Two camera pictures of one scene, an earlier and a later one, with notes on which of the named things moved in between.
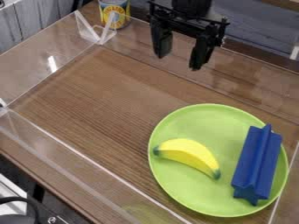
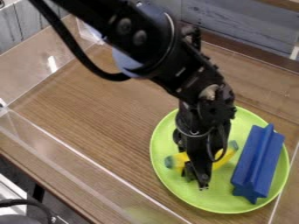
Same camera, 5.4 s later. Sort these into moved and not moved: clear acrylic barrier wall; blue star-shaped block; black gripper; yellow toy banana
Moved: yellow toy banana; black gripper
Not moved: blue star-shaped block; clear acrylic barrier wall
